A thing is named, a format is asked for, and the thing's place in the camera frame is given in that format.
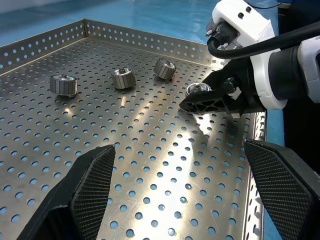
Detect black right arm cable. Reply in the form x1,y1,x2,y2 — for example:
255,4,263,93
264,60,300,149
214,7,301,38
206,21,320,61

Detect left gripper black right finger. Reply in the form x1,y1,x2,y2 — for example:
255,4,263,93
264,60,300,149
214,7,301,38
243,138,320,240

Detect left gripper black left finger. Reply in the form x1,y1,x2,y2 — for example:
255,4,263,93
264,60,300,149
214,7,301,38
16,143,117,240

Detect ribbed metal roller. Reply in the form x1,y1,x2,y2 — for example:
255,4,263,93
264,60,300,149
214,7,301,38
184,82,213,97
111,67,137,90
152,58,177,81
49,74,78,99

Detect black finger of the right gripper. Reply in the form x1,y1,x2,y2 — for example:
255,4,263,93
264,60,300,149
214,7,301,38
178,88,238,116
201,65,235,92

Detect perforated steel tray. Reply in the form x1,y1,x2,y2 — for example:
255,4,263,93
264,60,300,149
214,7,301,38
0,18,270,240

